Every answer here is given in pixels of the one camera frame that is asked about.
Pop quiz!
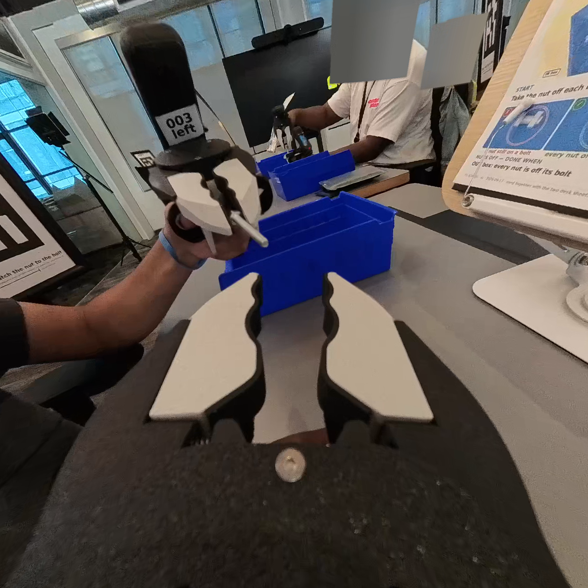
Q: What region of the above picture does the tall marker sign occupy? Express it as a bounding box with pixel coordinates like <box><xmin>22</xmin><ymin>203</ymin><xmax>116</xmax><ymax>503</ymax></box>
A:
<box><xmin>478</xmin><ymin>0</ymin><xmax>511</xmax><ymax>86</ymax></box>

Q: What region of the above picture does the person's left forearm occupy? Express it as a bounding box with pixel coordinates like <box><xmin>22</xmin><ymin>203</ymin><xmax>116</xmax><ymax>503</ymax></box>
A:
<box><xmin>21</xmin><ymin>243</ymin><xmax>194</xmax><ymax>364</ymax></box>

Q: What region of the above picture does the person's left hand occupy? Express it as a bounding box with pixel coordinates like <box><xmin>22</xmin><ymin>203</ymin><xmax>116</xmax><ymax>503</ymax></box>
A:
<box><xmin>176</xmin><ymin>216</ymin><xmax>252</xmax><ymax>262</ymax></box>

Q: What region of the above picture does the hanging denim jacket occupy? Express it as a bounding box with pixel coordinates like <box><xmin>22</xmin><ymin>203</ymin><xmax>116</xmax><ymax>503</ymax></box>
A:
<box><xmin>439</xmin><ymin>85</ymin><xmax>472</xmax><ymax>167</ymax></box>

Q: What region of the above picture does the black camera bar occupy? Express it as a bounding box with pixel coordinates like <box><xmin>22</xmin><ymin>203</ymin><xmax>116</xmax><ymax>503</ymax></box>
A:
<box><xmin>252</xmin><ymin>18</ymin><xmax>325</xmax><ymax>50</ymax></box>

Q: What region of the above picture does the wooden document stand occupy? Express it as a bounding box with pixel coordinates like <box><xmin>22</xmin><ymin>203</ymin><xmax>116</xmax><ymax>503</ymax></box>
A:
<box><xmin>442</xmin><ymin>0</ymin><xmax>588</xmax><ymax>364</ymax></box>

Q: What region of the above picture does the blue wristband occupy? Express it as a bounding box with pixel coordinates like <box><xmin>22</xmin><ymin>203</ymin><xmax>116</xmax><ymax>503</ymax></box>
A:
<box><xmin>158</xmin><ymin>230</ymin><xmax>208</xmax><ymax>271</ymax></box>

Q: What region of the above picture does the printed instruction sheet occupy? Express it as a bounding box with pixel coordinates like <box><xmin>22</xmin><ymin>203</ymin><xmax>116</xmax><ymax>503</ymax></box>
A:
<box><xmin>452</xmin><ymin>0</ymin><xmax>588</xmax><ymax>215</ymax></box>

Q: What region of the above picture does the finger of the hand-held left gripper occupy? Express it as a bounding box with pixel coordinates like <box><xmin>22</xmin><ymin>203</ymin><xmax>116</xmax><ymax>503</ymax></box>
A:
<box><xmin>168</xmin><ymin>172</ymin><xmax>233</xmax><ymax>254</ymax></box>
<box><xmin>213</xmin><ymin>160</ymin><xmax>262</xmax><ymax>226</ymax></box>

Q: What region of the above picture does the steel hex bolt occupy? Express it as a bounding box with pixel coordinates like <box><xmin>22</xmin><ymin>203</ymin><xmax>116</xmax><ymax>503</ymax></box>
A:
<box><xmin>230</xmin><ymin>210</ymin><xmax>270</xmax><ymax>248</ymax></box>

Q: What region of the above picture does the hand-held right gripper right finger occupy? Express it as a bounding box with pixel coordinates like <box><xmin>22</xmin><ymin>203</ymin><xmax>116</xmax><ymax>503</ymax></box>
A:
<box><xmin>318</xmin><ymin>272</ymin><xmax>435</xmax><ymax>424</ymax></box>

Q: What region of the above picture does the grey metal tray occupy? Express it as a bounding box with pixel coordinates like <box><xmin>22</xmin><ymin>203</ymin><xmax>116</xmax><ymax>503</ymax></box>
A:
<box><xmin>319</xmin><ymin>165</ymin><xmax>388</xmax><ymax>192</ymax></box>

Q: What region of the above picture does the large black screen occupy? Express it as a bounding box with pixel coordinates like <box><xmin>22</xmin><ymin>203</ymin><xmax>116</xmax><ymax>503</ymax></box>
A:
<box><xmin>223</xmin><ymin>30</ymin><xmax>334</xmax><ymax>146</ymax></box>

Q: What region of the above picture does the blue plastic bin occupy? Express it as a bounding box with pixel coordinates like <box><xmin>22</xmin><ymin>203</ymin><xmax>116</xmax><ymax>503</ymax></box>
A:
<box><xmin>218</xmin><ymin>192</ymin><xmax>397</xmax><ymax>319</ymax></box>
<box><xmin>257</xmin><ymin>149</ymin><xmax>357</xmax><ymax>203</ymax></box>

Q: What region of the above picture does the black framed marker sign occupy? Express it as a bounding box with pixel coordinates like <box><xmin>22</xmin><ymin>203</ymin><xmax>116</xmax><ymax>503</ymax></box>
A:
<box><xmin>0</xmin><ymin>154</ymin><xmax>86</xmax><ymax>300</ymax></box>

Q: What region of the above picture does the black tripod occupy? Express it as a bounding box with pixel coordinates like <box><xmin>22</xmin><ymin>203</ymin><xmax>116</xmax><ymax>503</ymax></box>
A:
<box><xmin>25</xmin><ymin>107</ymin><xmax>144</xmax><ymax>266</ymax></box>

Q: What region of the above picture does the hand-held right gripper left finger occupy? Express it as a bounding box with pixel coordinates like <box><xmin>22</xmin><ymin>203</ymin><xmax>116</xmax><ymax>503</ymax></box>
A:
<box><xmin>148</xmin><ymin>272</ymin><xmax>266</xmax><ymax>423</ymax></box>

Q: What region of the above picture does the grey desk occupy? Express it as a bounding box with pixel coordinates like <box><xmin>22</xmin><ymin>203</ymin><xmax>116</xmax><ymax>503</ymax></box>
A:
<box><xmin>156</xmin><ymin>184</ymin><xmax>588</xmax><ymax>588</ymax></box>

